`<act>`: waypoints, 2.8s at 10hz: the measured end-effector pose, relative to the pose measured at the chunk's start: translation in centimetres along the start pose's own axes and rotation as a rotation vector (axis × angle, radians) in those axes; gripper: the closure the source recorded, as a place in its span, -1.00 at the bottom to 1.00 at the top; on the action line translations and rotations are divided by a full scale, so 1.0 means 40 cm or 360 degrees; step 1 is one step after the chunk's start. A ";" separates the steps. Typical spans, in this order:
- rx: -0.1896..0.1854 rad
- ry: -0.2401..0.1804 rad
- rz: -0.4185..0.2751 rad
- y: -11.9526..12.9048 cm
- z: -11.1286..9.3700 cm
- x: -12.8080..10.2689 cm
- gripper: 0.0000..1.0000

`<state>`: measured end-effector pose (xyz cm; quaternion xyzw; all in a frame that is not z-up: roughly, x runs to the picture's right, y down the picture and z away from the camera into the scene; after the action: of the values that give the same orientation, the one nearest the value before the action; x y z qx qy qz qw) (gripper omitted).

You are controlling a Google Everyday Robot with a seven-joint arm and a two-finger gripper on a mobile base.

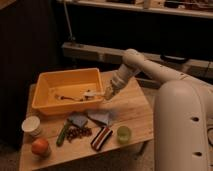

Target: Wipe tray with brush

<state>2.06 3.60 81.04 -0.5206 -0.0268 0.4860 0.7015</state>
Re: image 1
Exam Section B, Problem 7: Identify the white brush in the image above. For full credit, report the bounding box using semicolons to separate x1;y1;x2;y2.
83;91;104;99

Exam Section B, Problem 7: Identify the yellow plastic tray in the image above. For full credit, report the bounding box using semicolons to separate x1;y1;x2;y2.
32;68;103;116

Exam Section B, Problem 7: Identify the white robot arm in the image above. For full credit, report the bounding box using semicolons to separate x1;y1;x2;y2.
105;49;213;171

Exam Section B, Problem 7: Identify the dark utensil in tray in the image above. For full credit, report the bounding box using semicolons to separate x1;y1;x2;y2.
54;94;83;102

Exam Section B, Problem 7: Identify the grey cloth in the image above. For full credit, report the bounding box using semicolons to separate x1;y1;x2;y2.
87;110;113;126

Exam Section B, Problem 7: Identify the wooden table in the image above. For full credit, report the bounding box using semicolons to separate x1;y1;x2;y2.
19;72;153;171

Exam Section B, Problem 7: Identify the blue sponge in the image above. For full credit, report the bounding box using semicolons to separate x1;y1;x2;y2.
69;114;88;128

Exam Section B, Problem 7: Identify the green plastic cup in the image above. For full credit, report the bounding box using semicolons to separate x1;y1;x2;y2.
117;126;131;144

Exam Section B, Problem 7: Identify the bunch of dark grapes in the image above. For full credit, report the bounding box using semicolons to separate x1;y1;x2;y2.
66;127;92;142

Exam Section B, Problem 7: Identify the green cucumber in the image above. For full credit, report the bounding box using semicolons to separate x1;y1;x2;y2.
56;121;71;147

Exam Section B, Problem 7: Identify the metal lamp stand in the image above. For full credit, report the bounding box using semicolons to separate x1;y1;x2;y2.
63;0;77;45

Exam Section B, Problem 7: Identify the black object on bench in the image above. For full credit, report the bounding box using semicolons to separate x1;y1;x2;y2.
160;55;189;64

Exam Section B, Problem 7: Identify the white paper cup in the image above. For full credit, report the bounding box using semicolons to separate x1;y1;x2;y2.
21;116;42;137

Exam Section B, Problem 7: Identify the orange fruit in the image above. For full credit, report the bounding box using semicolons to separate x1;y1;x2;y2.
31;138;49;155

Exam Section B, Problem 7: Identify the white low shelf bench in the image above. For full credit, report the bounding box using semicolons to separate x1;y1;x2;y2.
62;42;213;79

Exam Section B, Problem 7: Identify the upper wall shelf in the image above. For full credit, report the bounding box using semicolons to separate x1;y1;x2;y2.
57;0;213;19

